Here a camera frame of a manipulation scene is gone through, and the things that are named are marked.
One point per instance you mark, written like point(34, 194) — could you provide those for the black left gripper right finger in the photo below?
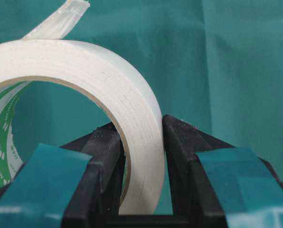
point(218, 185)

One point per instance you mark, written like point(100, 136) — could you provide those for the green table cloth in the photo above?
point(216, 64)

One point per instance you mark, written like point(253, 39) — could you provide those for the white duct tape roll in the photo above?
point(108, 80)

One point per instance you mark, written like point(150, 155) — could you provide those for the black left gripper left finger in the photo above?
point(76, 185)

